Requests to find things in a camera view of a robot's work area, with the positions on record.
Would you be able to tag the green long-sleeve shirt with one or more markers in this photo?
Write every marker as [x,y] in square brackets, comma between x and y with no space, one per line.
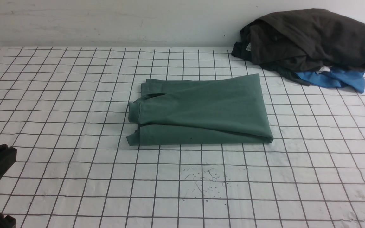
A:
[229,111]

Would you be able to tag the white grid-pattern table cloth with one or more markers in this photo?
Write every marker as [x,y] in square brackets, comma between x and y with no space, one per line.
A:
[65,111]

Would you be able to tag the dark grey crumpled garment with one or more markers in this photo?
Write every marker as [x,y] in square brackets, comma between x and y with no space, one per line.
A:
[302,40]

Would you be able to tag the blue crumpled garment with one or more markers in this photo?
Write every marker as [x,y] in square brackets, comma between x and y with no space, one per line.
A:
[335,77]

